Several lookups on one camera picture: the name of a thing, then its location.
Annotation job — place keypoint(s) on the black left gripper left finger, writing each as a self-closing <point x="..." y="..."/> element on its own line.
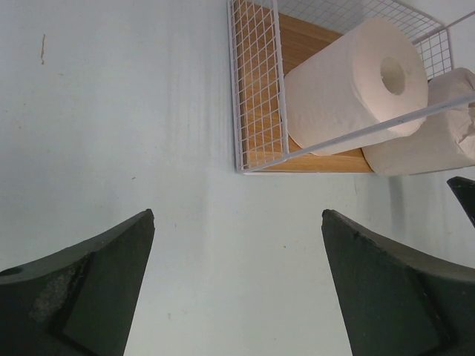
<point x="80" y="300"/>

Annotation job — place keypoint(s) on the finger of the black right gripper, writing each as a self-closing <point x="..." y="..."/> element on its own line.
<point x="464" y="191"/>

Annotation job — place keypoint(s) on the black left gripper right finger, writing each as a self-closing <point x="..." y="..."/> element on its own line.
<point x="396" y="300"/>

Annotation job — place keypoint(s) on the plain white paper roll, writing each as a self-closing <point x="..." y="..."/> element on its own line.
<point x="371" y="74"/>

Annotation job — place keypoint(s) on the white wire three-tier shelf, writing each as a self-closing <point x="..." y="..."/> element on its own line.
<point x="269" y="38"/>

